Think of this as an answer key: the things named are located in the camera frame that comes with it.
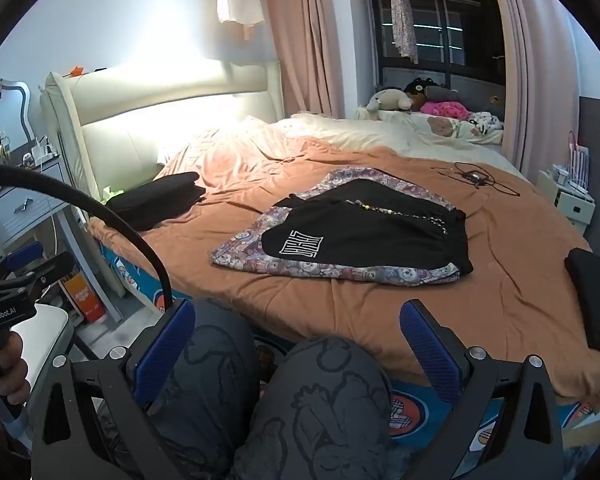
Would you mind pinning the cream padded headboard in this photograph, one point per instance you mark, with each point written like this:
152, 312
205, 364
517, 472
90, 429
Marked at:
180, 110

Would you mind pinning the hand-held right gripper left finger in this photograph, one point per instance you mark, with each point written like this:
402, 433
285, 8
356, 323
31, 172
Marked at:
165, 345

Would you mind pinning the black pants with white print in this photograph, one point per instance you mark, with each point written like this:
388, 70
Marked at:
370, 240

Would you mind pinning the white dresser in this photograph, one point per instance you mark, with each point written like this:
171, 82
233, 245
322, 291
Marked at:
25, 200

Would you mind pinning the black folded cloth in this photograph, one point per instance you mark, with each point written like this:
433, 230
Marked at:
155, 200
595, 295

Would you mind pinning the patterned hanging garment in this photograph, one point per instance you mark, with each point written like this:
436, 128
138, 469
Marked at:
404, 20

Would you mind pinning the person's left hand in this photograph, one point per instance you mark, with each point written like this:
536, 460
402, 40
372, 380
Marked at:
12, 365

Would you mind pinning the grey fluffy rug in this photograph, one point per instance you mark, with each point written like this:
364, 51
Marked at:
587, 462

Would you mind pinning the cartoon print bedsheet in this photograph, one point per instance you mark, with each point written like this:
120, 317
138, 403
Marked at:
490, 435

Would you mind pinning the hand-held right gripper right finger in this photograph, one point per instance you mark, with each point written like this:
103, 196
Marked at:
425, 345

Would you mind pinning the dark window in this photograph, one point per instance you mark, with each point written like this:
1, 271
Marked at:
450, 35

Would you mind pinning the pink fluffy cloth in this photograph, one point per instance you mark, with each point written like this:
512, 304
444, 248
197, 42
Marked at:
445, 109

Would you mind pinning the bear print pants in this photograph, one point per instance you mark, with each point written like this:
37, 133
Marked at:
245, 250

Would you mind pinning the black plush toy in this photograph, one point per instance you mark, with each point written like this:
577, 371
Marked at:
420, 90

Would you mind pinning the person's left leg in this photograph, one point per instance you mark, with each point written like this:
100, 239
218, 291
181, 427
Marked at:
210, 360

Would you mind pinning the orange blanket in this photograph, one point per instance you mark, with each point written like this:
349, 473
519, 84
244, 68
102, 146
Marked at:
505, 270

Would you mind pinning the silver framed mirror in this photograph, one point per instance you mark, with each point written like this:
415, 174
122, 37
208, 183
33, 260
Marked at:
5, 110

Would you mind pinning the white nightstand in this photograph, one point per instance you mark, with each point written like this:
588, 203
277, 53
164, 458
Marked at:
570, 200

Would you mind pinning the cream duvet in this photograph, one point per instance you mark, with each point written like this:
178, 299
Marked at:
355, 132

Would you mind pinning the orange box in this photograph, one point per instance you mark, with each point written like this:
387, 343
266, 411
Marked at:
82, 295

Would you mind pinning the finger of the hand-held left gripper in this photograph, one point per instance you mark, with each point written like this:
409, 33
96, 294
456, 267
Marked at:
25, 256
40, 275

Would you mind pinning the beige plush dog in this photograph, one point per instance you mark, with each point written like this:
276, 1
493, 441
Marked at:
387, 100

